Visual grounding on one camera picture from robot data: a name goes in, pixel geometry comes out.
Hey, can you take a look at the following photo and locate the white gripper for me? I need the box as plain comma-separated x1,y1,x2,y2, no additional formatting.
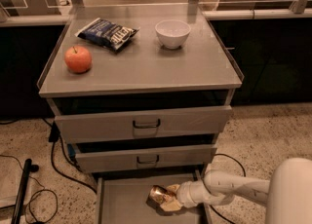
160,181,198,212

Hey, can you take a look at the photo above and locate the orange soda can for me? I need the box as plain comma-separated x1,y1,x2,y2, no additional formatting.
148,185,176,205

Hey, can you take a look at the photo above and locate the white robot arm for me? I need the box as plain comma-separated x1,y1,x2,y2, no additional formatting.
161,158,312,224

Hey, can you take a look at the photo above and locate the bottom grey drawer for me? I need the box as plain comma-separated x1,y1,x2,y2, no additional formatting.
95,168,213,224

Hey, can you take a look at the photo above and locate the grey drawer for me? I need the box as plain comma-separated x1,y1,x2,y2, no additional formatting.
55,106,232,143
95,168,213,224
76,144,216,173

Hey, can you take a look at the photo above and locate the middle grey drawer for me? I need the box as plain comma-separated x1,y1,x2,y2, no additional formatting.
76,144,216,173

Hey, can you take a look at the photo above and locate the top grey drawer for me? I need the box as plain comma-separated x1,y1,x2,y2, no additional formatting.
55,106,232,143

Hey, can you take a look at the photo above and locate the grey drawer cabinet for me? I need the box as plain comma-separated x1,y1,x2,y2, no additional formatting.
36,2,245,224

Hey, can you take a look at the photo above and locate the black pole on floor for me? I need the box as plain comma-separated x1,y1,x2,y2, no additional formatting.
11,159,38,224

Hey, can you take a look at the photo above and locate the white bowl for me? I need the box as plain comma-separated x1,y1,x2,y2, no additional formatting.
155,19,191,50

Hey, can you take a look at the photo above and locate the red apple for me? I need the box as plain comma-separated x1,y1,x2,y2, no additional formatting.
64,46,93,73

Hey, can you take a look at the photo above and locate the blue chip bag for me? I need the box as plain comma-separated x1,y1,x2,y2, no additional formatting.
75,18,138,52

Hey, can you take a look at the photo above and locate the black floor cable right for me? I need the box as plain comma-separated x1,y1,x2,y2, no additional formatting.
208,152,247,224

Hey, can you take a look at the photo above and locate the black floor cable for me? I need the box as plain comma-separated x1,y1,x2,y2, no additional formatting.
208,152,247,224
40,117,98,195

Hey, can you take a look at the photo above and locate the black floor cable left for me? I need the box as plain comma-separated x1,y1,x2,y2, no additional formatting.
40,117,98,195

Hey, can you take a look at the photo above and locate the thin looped floor cable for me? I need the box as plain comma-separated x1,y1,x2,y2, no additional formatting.
0,154,59,224

